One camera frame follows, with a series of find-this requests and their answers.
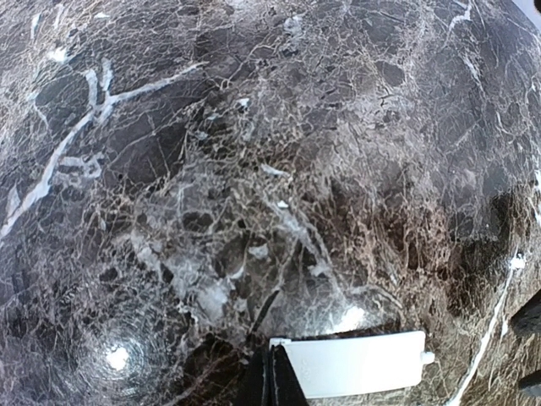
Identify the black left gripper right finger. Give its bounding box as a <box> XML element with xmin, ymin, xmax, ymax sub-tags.
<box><xmin>270</xmin><ymin>345</ymin><xmax>309</xmax><ymax>406</ymax></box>

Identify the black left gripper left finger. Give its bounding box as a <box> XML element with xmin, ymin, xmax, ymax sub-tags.
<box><xmin>243</xmin><ymin>347</ymin><xmax>271</xmax><ymax>406</ymax></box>

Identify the white battery cover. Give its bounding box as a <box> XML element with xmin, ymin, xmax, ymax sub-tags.
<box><xmin>269</xmin><ymin>331</ymin><xmax>435</xmax><ymax>399</ymax></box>

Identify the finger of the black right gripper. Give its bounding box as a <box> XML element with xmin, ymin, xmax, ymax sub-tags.
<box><xmin>518</xmin><ymin>371</ymin><xmax>541</xmax><ymax>397</ymax></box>
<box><xmin>510</xmin><ymin>291</ymin><xmax>541</xmax><ymax>337</ymax></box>

